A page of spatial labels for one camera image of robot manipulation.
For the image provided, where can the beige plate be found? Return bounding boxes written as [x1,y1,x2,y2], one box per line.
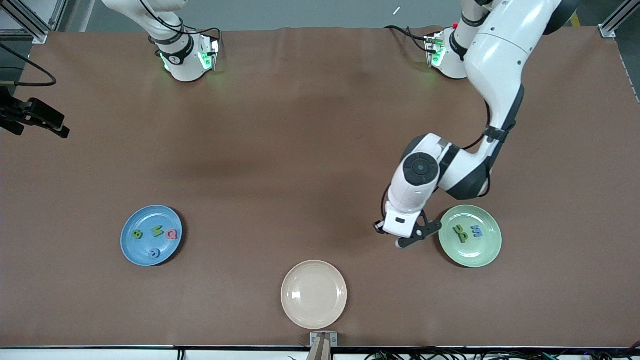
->
[280,259,348,330]

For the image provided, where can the green plate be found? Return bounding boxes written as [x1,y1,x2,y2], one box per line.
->
[438,204,503,269]

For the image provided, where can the blue plate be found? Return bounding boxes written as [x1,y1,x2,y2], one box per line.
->
[120,204,184,267]

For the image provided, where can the base connector box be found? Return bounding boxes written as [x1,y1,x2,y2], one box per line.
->
[424,31,447,69]
[197,35,221,72]

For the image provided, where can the brown table cover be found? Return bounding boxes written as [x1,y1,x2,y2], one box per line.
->
[0,26,640,348]

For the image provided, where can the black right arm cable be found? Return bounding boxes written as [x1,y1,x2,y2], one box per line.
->
[0,42,57,88]

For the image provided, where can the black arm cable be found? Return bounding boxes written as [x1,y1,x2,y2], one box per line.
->
[380,97,493,226]
[0,42,57,88]

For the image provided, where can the aluminium frame post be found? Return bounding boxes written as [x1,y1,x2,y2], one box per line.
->
[0,0,68,45]
[598,0,640,39]

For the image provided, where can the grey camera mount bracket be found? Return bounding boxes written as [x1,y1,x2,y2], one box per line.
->
[306,331,339,360]

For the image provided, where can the tangled black floor cables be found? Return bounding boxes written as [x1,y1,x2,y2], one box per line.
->
[364,345,640,360]

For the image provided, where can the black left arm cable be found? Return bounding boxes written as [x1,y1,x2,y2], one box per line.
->
[380,97,493,226]

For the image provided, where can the black base cable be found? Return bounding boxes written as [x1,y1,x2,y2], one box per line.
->
[384,24,432,55]
[137,0,222,43]

